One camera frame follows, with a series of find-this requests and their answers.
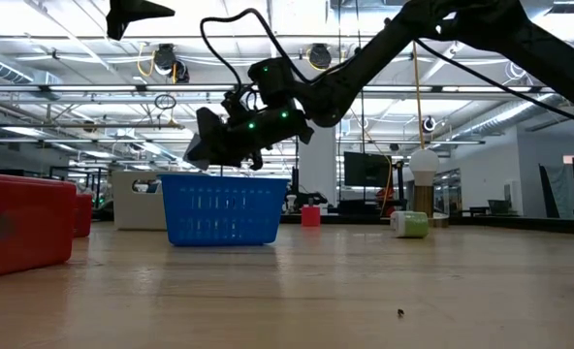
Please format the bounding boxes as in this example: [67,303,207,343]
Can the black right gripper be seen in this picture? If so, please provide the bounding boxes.
[197,96,315,171]

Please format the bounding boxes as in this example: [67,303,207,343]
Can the small red cup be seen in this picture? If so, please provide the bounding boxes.
[301,205,322,228]

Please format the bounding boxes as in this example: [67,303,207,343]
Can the small red plastic box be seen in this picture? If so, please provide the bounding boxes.
[73,192,94,238]

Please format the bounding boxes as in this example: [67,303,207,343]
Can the large red plastic box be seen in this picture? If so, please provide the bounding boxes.
[0,172,79,281]

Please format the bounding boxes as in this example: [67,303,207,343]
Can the green and white plastic box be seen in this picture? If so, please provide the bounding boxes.
[390,209,430,239]

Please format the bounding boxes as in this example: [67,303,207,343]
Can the blue plastic basket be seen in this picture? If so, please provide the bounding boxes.
[159,173,291,247]

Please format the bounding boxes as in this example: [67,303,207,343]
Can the long ceiling light bar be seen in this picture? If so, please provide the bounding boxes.
[0,83,555,94]

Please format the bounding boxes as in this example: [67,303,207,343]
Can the beige plastic bin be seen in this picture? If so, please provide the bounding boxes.
[111,169,206,232]

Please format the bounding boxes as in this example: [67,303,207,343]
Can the white square pillar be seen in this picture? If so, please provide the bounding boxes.
[299,123,337,207]

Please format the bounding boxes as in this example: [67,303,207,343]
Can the black monitor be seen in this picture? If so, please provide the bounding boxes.
[343,150,393,189]

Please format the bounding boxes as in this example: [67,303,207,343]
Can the red orange distant object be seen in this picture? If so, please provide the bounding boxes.
[376,187,396,218]

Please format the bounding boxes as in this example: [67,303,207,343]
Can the white bulb lamp wooden base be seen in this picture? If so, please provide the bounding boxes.
[397,147,450,228]

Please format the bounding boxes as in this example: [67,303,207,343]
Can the dark distant chair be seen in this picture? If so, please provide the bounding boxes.
[488,198,511,217]

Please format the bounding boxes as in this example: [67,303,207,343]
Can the grey hanging tarp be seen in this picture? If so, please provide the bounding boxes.
[538,163,574,219]

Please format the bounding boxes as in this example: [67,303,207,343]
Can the black coiled cable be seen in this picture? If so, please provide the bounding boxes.
[153,93,177,111]

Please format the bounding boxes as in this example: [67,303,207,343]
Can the looped black camera cable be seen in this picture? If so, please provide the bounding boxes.
[199,7,317,98]

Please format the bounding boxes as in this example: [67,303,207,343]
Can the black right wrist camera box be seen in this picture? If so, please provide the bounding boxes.
[246,56,297,109]

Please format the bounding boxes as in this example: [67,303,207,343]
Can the silver ventilation duct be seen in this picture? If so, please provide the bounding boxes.
[0,48,63,101]
[454,93,559,140]

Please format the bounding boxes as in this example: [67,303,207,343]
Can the low black aluminium frame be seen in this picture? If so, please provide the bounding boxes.
[48,164,116,210]

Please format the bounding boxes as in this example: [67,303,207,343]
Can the yellow hanging cord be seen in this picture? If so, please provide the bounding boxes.
[410,41,427,149]

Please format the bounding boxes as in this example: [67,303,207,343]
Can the long black arm cable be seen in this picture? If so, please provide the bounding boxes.
[412,38,574,130]

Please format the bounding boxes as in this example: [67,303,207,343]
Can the black table border rail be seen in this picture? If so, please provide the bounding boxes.
[76,207,574,237]

